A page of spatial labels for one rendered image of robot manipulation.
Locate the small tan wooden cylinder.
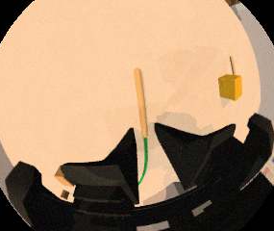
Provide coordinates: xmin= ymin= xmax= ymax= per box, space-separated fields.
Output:
xmin=60 ymin=190 xmax=68 ymax=200

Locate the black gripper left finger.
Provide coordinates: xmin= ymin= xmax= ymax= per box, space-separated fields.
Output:
xmin=61 ymin=127 xmax=139 ymax=204

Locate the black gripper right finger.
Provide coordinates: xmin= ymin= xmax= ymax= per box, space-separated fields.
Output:
xmin=155 ymin=123 xmax=237 ymax=192

